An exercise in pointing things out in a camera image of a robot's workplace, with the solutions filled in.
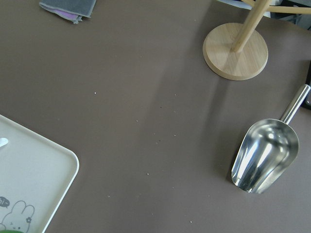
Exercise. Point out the wooden mug tree stand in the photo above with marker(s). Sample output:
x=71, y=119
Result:
x=237, y=51

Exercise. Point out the metal scoop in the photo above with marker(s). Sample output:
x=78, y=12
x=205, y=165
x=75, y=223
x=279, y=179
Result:
x=268, y=148

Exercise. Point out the white rabbit tray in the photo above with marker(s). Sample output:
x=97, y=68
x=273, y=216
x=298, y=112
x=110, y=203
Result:
x=35, y=175

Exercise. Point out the grey folded cloth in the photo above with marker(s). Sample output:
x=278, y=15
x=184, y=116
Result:
x=72, y=10

